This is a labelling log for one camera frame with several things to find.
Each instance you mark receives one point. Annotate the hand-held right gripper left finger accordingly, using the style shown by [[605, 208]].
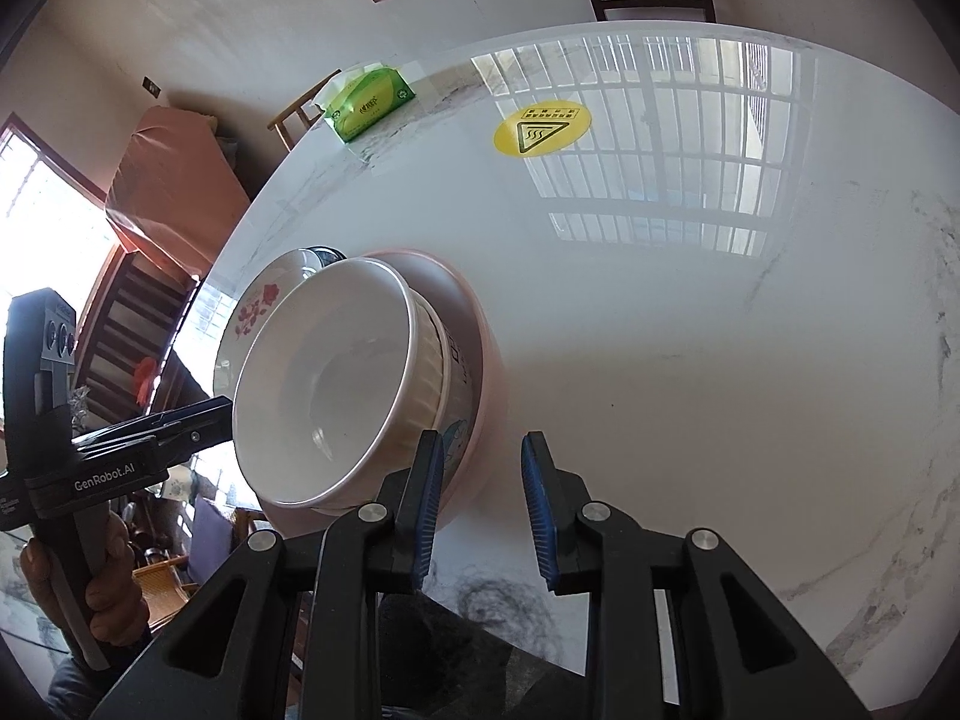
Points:
[[426, 502]]

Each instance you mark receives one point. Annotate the bright window with wooden frame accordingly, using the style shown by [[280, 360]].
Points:
[[45, 202]]

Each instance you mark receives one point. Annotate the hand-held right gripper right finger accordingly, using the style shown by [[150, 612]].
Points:
[[537, 510]]

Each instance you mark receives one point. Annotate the blue patterned plate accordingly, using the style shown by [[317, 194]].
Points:
[[326, 253]]

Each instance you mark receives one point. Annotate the black wall switch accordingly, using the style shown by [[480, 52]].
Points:
[[151, 87]]

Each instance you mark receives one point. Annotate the red object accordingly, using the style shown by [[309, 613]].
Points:
[[145, 379]]

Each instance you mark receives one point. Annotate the person's left forearm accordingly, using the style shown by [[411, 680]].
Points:
[[75, 690]]

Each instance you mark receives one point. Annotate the white bowl with blue cartoon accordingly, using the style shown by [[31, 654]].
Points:
[[459, 390]]

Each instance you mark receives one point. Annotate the yellow round warning sticker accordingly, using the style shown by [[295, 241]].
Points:
[[540, 127]]

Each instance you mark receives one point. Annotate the white ribbed bowl pink band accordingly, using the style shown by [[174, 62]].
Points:
[[337, 390]]

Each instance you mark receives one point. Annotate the purple cushion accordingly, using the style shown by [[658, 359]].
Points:
[[214, 540]]

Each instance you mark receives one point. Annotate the light wooden chair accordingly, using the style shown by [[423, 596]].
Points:
[[296, 116]]

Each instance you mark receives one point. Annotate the pink covered furniture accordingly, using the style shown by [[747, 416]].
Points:
[[180, 187]]

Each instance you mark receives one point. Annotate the green tissue pack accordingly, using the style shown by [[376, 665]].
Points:
[[371, 106]]

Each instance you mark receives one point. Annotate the large pink bowl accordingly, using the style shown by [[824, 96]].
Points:
[[491, 360]]

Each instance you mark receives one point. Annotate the dark brown slatted chair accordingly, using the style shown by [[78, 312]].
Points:
[[127, 330]]

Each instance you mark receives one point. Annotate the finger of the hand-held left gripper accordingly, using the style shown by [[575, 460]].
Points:
[[199, 439], [180, 418]]

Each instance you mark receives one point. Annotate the white plate with red rose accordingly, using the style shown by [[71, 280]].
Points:
[[255, 315]]

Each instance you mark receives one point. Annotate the person's left hand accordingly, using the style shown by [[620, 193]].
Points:
[[120, 585]]

